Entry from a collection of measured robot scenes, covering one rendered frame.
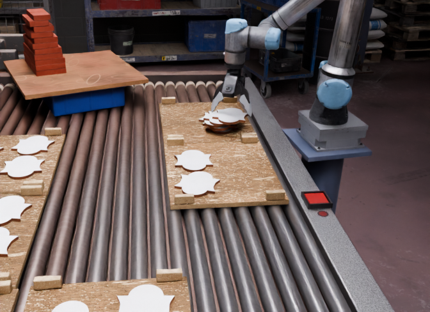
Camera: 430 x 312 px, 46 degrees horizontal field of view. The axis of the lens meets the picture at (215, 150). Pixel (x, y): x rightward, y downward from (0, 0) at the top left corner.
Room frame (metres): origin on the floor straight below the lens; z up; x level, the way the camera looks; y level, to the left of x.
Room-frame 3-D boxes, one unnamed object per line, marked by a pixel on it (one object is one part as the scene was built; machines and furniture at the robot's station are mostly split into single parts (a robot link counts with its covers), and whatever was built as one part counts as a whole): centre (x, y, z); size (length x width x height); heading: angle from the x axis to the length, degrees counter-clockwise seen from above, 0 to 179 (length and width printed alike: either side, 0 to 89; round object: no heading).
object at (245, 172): (1.47, -0.02, 0.93); 0.41 x 0.35 x 0.02; 9
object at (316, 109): (1.88, -0.44, 1.01); 0.15 x 0.15 x 0.10
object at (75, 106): (2.10, 0.59, 0.97); 0.31 x 0.31 x 0.10; 30
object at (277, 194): (1.30, -0.18, 0.95); 0.06 x 0.02 x 0.03; 99
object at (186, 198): (1.26, 0.08, 0.95); 0.06 x 0.02 x 0.03; 99
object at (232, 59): (1.81, -0.06, 1.22); 0.08 x 0.08 x 0.05
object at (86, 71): (2.15, 0.63, 1.03); 0.50 x 0.50 x 0.02; 30
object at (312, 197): (1.32, -0.31, 0.92); 0.06 x 0.06 x 0.01; 8
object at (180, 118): (1.88, 0.04, 0.93); 0.41 x 0.35 x 0.02; 9
